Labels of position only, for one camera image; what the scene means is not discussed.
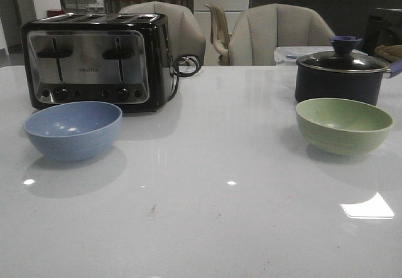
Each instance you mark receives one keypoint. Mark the clear plastic food container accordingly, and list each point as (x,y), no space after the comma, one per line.
(288,55)

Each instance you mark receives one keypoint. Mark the cream office chair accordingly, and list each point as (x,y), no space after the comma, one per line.
(219,34)

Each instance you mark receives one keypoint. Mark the beige armchair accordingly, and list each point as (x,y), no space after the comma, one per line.
(260,30)
(186,36)

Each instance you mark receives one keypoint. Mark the beige armchair left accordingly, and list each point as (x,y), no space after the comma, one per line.
(186,36)

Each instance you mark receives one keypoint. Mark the blue plastic bowl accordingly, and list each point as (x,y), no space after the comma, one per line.
(74,131)

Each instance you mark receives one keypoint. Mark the dark blue cooking pot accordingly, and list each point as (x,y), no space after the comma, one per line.
(362,85)

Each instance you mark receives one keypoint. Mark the black and steel toaster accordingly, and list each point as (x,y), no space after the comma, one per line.
(123,59)

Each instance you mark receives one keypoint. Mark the brown woven item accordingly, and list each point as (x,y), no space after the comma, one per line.
(390,53)

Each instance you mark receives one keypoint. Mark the green plastic bowl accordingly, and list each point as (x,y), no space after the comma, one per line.
(341,126)

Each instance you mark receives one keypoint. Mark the glass pot lid blue knob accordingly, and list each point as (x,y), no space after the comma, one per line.
(344,45)

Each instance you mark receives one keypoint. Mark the beige armchair right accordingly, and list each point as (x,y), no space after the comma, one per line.
(260,30)

